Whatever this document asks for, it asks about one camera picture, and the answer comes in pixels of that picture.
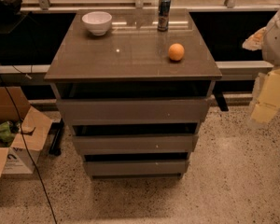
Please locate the green bag in box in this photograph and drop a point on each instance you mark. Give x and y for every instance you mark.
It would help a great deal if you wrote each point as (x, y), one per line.
(6, 134)

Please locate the grey drawer cabinet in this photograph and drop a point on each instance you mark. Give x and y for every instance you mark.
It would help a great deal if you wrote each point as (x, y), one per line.
(131, 62)

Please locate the dark drink can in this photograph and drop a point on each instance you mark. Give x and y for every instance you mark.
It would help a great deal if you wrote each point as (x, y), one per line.
(163, 14)

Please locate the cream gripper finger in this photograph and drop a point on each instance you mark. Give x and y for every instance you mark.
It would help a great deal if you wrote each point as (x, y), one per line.
(255, 41)

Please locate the grey top drawer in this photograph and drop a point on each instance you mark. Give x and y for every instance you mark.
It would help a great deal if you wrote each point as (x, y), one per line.
(116, 112)

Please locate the grey bottom drawer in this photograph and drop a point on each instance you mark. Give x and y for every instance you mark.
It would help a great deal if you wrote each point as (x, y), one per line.
(104, 168)

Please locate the white ceramic bowl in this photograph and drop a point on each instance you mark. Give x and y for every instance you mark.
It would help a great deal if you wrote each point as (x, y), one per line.
(97, 22)

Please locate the black table leg left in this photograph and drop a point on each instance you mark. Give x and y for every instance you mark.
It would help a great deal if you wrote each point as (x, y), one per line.
(56, 129)

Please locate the grey drawer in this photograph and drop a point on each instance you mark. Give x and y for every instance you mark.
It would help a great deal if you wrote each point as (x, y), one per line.
(116, 112)
(135, 144)
(104, 168)

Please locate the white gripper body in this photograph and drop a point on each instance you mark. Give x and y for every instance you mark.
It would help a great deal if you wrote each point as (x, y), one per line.
(277, 42)

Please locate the grey middle drawer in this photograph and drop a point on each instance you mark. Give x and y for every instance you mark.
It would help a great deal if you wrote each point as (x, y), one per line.
(135, 144)

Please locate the orange fruit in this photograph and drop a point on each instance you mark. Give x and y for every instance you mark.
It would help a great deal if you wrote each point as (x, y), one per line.
(176, 52)

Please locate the open cardboard box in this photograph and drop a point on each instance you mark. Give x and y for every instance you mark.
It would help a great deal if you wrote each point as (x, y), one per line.
(23, 133)

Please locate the black table leg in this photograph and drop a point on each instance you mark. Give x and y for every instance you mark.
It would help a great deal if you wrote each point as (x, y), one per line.
(56, 129)
(221, 102)

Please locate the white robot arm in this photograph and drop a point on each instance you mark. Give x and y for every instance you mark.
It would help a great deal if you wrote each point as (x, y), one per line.
(271, 42)

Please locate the black table leg right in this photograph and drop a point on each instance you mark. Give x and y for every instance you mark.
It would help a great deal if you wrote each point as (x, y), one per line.
(221, 102)

